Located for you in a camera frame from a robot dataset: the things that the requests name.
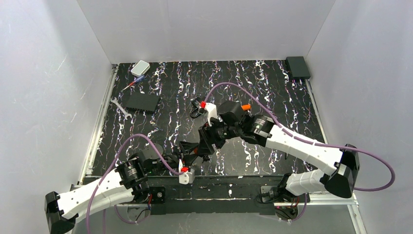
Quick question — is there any black padlock with keys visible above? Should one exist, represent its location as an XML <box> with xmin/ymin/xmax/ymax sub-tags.
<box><xmin>190</xmin><ymin>97</ymin><xmax>206</xmax><ymax>118</ymax></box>

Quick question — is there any orange padlock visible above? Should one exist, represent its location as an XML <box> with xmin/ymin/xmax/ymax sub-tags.
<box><xmin>202</xmin><ymin>155</ymin><xmax>211</xmax><ymax>162</ymax></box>

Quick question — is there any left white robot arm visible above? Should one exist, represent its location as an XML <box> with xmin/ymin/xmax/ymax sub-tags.
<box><xmin>45</xmin><ymin>141</ymin><xmax>210</xmax><ymax>234</ymax></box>

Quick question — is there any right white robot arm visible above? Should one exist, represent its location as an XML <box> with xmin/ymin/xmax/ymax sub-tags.
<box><xmin>197</xmin><ymin>101</ymin><xmax>359</xmax><ymax>199</ymax></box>

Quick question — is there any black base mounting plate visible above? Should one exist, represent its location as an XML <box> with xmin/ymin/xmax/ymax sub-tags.
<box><xmin>142</xmin><ymin>175</ymin><xmax>310</xmax><ymax>216</ymax></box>

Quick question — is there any black flat box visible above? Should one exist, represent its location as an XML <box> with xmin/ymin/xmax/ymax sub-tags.
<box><xmin>126</xmin><ymin>93</ymin><xmax>161</xmax><ymax>114</ymax></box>

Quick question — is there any silver open-end wrench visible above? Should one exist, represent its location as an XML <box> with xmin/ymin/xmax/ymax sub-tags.
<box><xmin>110</xmin><ymin>97</ymin><xmax>132</xmax><ymax>119</ymax></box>

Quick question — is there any blue red small screwdriver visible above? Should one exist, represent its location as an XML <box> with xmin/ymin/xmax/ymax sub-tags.
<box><xmin>121</xmin><ymin>75</ymin><xmax>145</xmax><ymax>92</ymax></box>

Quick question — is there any black box in corner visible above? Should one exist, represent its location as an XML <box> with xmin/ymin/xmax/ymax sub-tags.
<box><xmin>285</xmin><ymin>56</ymin><xmax>311</xmax><ymax>80</ymax></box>

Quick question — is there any white rectangular box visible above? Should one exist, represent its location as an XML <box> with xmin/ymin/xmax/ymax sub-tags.
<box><xmin>131</xmin><ymin>60</ymin><xmax>150</xmax><ymax>77</ymax></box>

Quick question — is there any orange handle screwdriver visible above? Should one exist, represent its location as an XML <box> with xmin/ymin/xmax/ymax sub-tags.
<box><xmin>241</xmin><ymin>104</ymin><xmax>251</xmax><ymax>111</ymax></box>

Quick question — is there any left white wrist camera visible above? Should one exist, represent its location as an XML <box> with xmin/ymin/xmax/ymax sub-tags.
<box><xmin>178</xmin><ymin>159</ymin><xmax>195</xmax><ymax>185</ymax></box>

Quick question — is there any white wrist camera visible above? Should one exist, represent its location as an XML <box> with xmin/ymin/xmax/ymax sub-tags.
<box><xmin>199</xmin><ymin>101</ymin><xmax>218</xmax><ymax>126</ymax></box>
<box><xmin>178</xmin><ymin>159</ymin><xmax>195</xmax><ymax>185</ymax></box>

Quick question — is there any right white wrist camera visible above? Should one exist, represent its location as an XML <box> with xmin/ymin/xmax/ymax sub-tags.
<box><xmin>199</xmin><ymin>101</ymin><xmax>218</xmax><ymax>126</ymax></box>

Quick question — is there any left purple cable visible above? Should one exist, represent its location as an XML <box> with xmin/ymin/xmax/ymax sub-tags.
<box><xmin>86</xmin><ymin>134</ymin><xmax>185</xmax><ymax>234</ymax></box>

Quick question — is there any purple cable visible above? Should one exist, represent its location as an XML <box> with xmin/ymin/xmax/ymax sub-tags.
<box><xmin>86</xmin><ymin>134</ymin><xmax>185</xmax><ymax>234</ymax></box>
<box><xmin>204</xmin><ymin>82</ymin><xmax>396</xmax><ymax>223</ymax></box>

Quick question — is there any aluminium frame rail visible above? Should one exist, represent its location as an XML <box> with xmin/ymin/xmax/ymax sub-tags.
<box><xmin>59</xmin><ymin>63</ymin><xmax>118</xmax><ymax>192</ymax></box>

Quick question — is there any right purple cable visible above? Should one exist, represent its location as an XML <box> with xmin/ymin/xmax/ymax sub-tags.
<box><xmin>204</xmin><ymin>82</ymin><xmax>396</xmax><ymax>223</ymax></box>

